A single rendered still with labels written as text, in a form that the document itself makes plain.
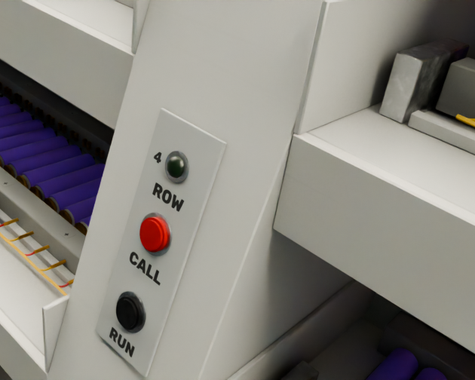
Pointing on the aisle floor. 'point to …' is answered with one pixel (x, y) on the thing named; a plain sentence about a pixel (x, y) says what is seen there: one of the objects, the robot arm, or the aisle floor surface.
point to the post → (231, 53)
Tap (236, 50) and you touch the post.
